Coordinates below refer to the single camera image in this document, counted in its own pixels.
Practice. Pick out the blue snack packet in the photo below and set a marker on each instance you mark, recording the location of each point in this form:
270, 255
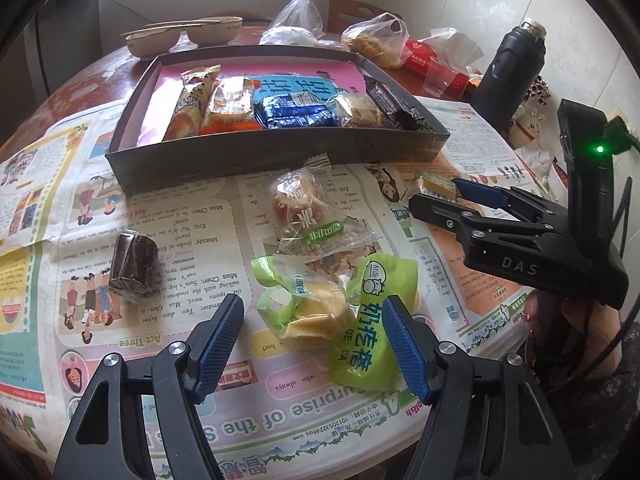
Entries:
295, 112

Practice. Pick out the colourful printed newspaper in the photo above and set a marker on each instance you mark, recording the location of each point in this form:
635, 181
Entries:
45, 170
475, 135
175, 230

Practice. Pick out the white rabbit figurine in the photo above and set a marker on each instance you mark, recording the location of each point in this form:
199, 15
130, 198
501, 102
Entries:
530, 127

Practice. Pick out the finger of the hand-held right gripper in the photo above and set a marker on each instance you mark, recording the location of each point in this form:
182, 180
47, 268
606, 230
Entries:
480, 193
450, 220

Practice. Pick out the plastic bag with yellow food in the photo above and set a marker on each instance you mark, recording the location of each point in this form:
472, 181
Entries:
377, 40

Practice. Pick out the brown chocolate bar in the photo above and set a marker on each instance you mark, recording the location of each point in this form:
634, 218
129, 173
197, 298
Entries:
390, 97

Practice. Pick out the yellow snack packet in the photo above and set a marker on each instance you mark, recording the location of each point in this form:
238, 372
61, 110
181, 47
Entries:
187, 105

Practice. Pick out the black snack packet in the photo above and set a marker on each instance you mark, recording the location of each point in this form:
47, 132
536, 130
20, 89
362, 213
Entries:
422, 124

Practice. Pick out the black thermos bottle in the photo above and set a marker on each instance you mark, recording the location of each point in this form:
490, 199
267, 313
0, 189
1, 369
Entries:
510, 80

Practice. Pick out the clear plastic bag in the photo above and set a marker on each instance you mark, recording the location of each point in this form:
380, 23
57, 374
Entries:
297, 15

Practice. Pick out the beige bowl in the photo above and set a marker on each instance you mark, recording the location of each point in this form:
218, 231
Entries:
152, 42
215, 30

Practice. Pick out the grey cardboard box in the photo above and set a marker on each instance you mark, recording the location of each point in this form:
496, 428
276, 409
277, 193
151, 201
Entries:
225, 160

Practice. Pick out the small yellow green packet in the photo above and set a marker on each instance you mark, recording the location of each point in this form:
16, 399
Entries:
437, 187

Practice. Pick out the clear plastic cup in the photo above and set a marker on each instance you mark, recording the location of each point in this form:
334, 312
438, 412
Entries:
442, 77

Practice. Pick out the clear packet with beige cake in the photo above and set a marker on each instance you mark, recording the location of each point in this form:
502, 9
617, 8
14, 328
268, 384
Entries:
360, 110

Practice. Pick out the red tissue pack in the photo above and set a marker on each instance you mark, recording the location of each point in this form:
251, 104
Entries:
425, 55

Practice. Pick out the person's right hand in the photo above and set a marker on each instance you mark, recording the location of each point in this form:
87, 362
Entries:
595, 335

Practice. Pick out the green packet with yellow cake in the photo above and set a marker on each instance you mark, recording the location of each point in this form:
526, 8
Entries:
305, 310

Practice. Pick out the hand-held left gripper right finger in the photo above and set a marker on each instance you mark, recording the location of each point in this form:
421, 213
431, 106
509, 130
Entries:
407, 350

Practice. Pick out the clear packet with red candy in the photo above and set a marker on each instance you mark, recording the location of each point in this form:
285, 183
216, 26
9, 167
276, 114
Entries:
305, 215

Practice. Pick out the wooden chair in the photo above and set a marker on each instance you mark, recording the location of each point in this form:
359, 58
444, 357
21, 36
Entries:
350, 10

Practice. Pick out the green milk snack packet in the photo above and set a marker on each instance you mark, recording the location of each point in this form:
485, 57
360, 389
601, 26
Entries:
375, 330

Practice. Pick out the orange snack packet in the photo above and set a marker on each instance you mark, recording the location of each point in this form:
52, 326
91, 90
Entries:
230, 105

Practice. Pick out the pink and blue book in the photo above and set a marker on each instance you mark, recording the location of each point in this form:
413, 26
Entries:
165, 90

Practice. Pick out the wrapped brown cake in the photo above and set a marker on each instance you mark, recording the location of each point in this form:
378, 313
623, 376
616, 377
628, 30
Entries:
132, 265

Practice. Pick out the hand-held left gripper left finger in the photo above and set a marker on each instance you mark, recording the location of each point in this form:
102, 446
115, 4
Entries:
215, 350

